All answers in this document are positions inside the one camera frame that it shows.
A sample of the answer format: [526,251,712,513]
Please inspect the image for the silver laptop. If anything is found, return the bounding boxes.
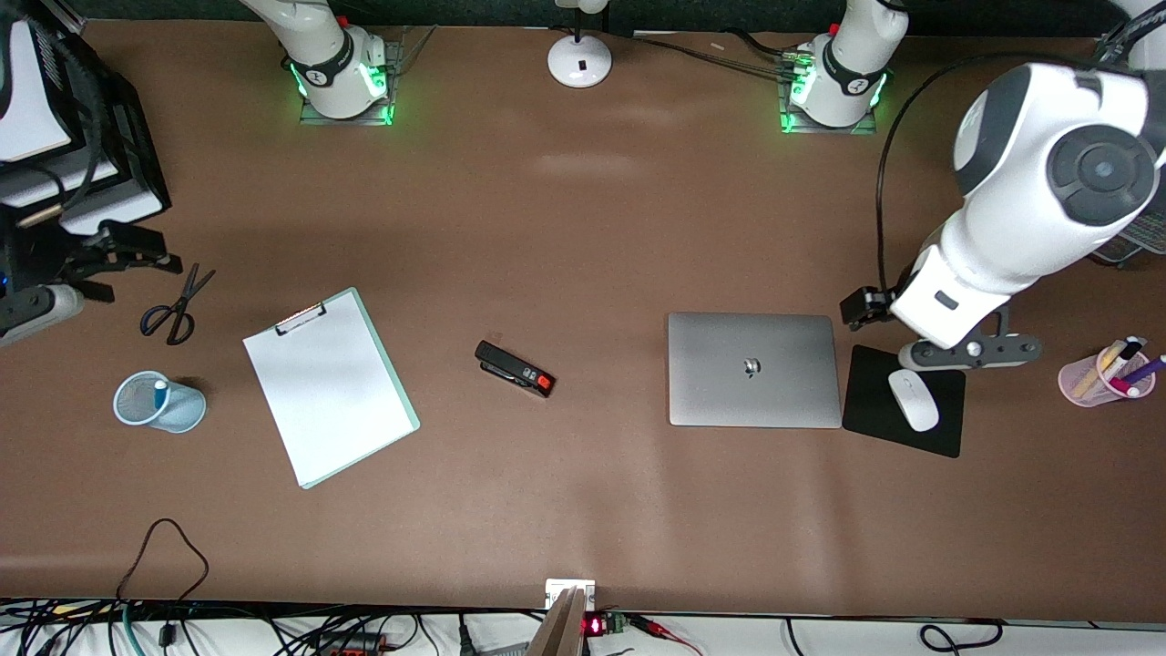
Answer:
[668,313,843,429]

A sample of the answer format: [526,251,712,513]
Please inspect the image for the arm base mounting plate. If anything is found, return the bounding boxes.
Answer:
[779,50,880,136]
[299,36,402,127]

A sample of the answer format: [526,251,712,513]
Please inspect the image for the black and white marker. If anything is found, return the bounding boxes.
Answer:
[1100,335,1147,382]

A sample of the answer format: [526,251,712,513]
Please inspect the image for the purple marker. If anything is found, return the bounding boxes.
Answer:
[1119,354,1166,388]

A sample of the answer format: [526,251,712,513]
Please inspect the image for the white paper sheet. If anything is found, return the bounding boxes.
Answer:
[68,182,163,233]
[0,23,74,163]

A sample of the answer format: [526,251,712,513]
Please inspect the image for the black scissors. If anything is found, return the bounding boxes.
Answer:
[139,263,217,346]

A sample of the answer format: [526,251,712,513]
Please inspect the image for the black stacked paper tray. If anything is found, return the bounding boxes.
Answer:
[0,18,171,238]

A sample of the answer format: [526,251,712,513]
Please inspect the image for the white computer mouse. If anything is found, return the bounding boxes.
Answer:
[888,368,941,433]

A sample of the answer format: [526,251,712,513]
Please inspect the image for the black mouse pad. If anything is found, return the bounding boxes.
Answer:
[842,344,967,459]

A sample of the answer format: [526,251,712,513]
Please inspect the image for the pink mesh pen cup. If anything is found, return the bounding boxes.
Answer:
[1059,344,1156,408]

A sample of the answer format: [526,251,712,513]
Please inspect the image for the light blue mesh cup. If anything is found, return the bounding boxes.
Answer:
[113,370,207,434]

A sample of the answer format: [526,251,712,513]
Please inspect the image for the yellow ruler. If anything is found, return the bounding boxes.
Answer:
[1073,344,1128,400]

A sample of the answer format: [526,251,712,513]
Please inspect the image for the mint clipboard with white paper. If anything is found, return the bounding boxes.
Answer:
[242,287,421,490]

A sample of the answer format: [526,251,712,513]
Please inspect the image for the black stapler with red end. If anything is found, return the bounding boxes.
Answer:
[475,341,556,399]

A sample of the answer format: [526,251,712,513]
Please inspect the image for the white lamp base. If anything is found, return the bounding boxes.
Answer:
[547,0,613,89]

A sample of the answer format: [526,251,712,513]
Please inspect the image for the small white box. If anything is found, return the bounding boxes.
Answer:
[545,579,598,611]

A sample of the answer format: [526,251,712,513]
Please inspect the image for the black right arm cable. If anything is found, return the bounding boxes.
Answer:
[16,27,106,229]

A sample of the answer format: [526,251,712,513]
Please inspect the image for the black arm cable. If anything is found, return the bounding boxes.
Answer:
[16,27,106,229]
[876,53,1108,297]

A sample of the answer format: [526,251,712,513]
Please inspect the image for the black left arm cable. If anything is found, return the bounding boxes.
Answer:
[876,53,1108,297]

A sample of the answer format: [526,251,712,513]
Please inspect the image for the black wire mesh tray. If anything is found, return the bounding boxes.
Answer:
[1089,14,1166,267]

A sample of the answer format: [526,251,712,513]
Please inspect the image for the thin black looped cable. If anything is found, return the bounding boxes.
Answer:
[117,518,210,607]

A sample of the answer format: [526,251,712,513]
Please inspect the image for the black table cables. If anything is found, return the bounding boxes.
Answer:
[629,30,812,74]

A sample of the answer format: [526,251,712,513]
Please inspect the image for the coiled black cable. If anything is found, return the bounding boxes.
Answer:
[918,620,1005,655]

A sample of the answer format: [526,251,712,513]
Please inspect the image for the tangled black cable bundle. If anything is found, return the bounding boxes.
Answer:
[0,597,547,656]

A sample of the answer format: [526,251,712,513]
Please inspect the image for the red wires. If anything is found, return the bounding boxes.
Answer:
[629,615,704,656]

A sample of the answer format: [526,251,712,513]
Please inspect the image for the grey camera stand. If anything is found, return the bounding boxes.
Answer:
[527,586,588,656]

